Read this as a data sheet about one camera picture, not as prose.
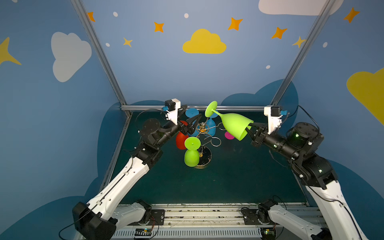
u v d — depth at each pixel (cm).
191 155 73
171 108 49
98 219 37
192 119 54
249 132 54
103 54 86
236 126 51
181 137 78
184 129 54
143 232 73
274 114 46
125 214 52
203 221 73
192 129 56
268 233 73
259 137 47
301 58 88
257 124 52
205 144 89
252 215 75
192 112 80
